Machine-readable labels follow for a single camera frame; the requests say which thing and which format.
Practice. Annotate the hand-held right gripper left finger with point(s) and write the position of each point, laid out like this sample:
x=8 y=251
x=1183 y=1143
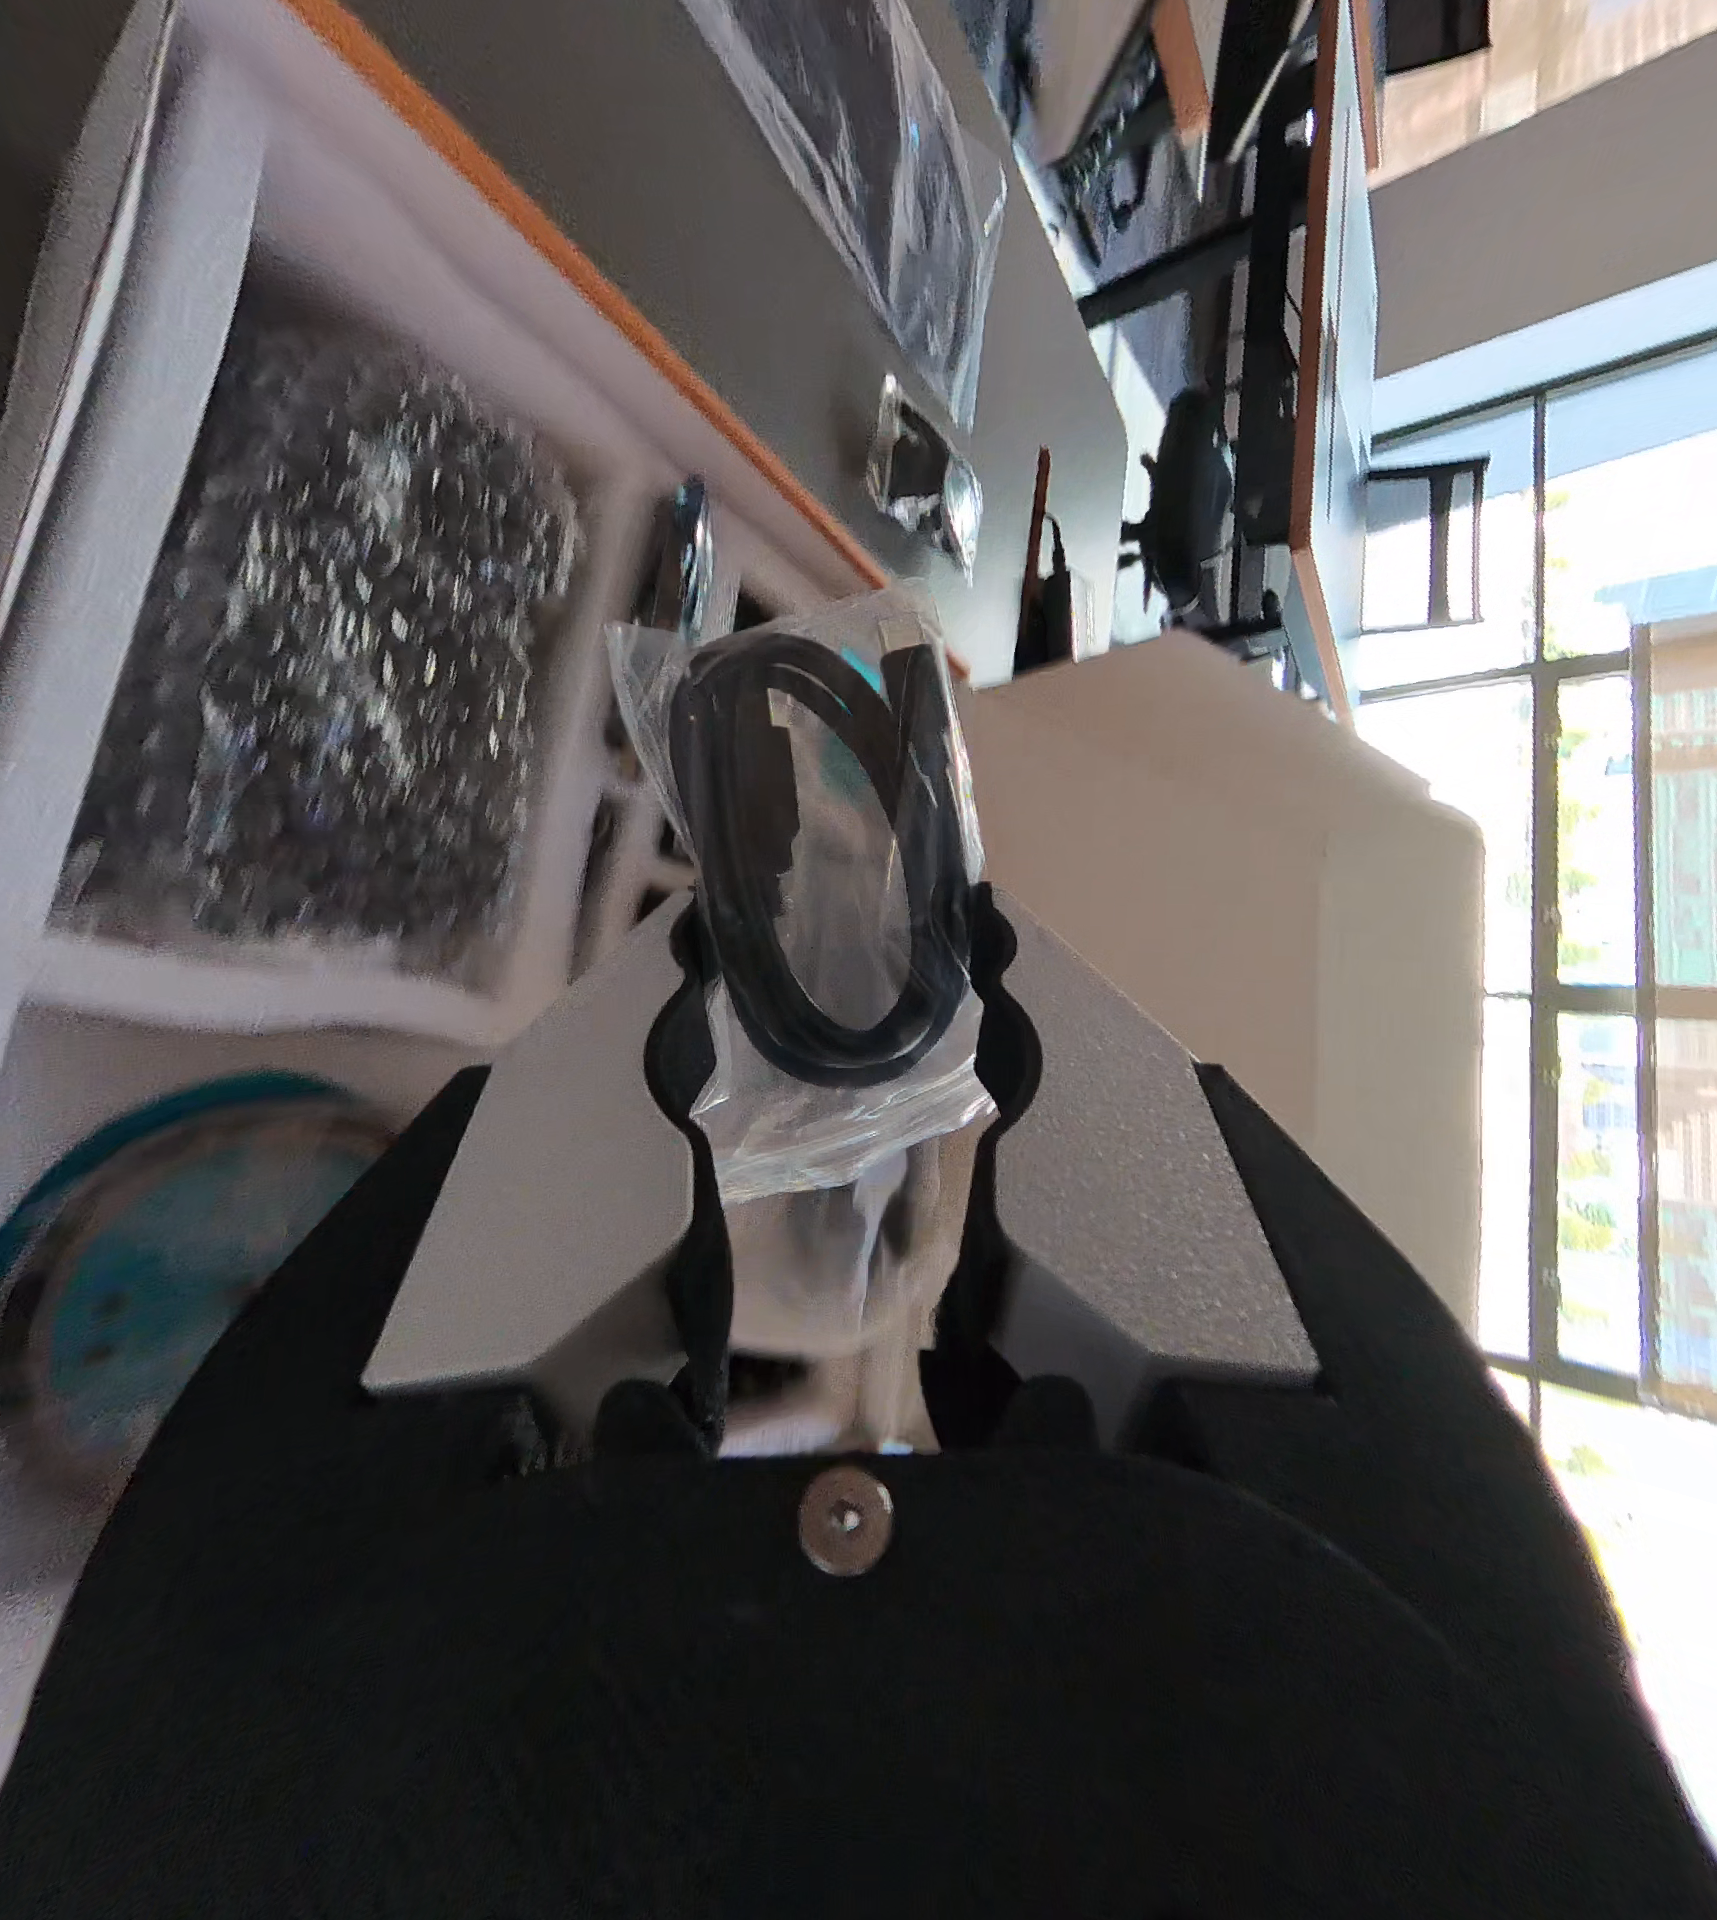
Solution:
x=544 y=1202

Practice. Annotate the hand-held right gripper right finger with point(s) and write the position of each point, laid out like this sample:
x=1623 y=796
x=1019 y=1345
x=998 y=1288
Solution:
x=1143 y=1202

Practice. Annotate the orange cardboard box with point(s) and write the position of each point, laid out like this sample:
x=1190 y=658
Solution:
x=1248 y=902

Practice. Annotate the small clear parts bag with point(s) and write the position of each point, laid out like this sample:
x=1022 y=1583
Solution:
x=926 y=481

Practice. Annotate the white foam insert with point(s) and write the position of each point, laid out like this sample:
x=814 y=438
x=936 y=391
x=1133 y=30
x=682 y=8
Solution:
x=349 y=256

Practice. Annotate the grey office desk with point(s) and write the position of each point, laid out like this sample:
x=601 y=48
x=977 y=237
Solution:
x=1338 y=375

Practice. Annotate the bubble wrap bundle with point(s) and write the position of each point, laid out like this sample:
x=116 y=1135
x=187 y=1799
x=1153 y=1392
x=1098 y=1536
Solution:
x=318 y=646

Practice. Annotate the black office chair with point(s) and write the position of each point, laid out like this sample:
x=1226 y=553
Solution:
x=1188 y=481

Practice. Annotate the wooden chair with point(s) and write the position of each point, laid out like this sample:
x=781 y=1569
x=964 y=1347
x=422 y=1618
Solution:
x=1437 y=541

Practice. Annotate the clear plastic bag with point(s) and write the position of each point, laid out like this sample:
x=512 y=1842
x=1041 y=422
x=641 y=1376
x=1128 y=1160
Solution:
x=858 y=151

